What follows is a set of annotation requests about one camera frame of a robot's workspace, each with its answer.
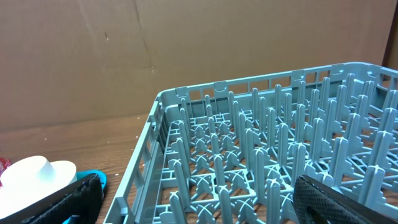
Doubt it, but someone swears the red snack wrapper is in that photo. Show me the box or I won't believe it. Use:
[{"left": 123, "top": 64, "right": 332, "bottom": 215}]
[{"left": 0, "top": 157, "right": 12, "bottom": 176}]

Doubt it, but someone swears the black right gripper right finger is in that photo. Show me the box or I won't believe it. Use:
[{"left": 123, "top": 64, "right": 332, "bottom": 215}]
[{"left": 292, "top": 175, "right": 397, "bottom": 224}]

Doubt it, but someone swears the cardboard backdrop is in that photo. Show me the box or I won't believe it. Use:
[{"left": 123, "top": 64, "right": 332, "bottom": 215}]
[{"left": 1, "top": 1, "right": 397, "bottom": 131}]

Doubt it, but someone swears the white upturned bowl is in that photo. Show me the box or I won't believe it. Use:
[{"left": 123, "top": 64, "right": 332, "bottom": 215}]
[{"left": 1, "top": 156, "right": 77, "bottom": 219}]

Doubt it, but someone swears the teal plastic tray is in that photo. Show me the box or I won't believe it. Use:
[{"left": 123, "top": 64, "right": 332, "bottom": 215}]
[{"left": 62, "top": 170, "right": 106, "bottom": 224}]

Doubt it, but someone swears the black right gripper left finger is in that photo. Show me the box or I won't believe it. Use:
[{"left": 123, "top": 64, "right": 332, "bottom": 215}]
[{"left": 1, "top": 173, "right": 104, "bottom": 223}]

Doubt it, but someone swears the grey dish rack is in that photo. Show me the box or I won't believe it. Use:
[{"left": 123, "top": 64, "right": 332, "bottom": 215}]
[{"left": 104, "top": 62, "right": 397, "bottom": 223}]

